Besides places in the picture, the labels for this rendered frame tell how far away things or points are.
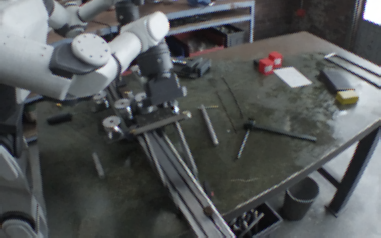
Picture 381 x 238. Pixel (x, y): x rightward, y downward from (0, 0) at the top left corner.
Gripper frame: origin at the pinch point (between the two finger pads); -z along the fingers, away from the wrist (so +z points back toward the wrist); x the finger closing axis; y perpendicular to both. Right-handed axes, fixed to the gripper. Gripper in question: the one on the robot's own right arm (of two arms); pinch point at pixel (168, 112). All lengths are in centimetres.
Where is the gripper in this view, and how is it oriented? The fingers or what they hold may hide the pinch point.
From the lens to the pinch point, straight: 75.3
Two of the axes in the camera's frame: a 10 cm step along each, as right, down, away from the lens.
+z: -2.7, -9.5, -1.4
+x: -8.8, 3.0, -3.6
